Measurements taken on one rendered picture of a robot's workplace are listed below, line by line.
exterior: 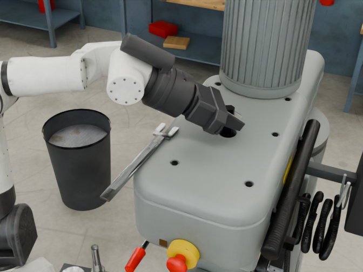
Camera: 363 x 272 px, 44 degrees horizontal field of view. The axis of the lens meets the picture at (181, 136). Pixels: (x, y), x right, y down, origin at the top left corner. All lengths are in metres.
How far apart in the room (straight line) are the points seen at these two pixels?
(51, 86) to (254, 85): 0.46
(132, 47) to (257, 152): 0.32
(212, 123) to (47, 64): 0.32
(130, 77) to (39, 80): 0.17
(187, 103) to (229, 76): 0.27
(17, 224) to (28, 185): 2.84
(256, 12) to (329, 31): 4.34
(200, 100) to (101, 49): 0.20
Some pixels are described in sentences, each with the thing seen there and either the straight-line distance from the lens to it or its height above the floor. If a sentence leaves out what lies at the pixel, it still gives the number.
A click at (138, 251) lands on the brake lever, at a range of 0.94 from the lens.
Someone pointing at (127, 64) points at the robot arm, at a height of 2.07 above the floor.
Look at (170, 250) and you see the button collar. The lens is 0.86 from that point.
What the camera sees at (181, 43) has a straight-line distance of 5.21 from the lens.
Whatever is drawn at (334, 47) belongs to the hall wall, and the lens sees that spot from 5.37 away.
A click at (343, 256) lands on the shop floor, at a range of 3.34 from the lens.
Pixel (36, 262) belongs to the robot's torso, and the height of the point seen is 1.65.
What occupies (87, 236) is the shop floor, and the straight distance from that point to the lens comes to 3.30.
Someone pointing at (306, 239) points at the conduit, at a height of 1.46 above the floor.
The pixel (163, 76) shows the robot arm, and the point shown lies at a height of 2.04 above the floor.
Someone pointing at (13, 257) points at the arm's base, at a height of 1.70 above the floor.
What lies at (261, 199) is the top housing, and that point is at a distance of 0.80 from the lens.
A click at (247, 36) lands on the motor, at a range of 1.00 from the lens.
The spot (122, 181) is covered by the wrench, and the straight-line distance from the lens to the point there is 0.80.
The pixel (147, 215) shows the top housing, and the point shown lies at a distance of 0.85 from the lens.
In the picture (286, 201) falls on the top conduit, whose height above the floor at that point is 1.81.
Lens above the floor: 2.43
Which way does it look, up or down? 36 degrees down
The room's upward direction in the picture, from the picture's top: 1 degrees clockwise
